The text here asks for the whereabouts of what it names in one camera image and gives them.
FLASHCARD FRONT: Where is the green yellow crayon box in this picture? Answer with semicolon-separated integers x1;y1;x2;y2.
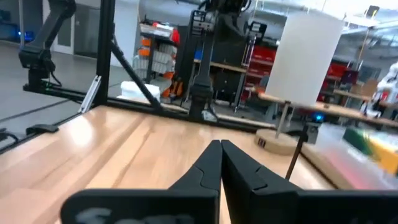
343;127;398;175

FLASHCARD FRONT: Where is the white bundle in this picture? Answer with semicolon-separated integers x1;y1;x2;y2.
119;80;161;102

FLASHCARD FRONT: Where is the background storage rack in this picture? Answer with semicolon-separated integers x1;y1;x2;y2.
132;21;182;98

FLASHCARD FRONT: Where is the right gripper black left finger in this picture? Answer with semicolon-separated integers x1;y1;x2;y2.
60;139;223;224

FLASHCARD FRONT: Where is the wooden background workbench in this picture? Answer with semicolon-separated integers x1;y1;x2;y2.
257;89;398;129

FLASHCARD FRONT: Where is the white shade table lamp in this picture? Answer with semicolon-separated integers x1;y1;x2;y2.
254;12;345;156

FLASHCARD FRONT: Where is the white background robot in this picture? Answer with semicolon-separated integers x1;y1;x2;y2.
375;61;398;105

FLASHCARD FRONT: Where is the clear supply box purple lid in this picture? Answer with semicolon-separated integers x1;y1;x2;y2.
310;123;398;191

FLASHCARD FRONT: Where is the black metal table frame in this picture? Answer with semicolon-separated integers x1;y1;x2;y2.
0;0;280;155

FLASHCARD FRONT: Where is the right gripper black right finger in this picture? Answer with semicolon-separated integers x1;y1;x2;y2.
221;139;398;224

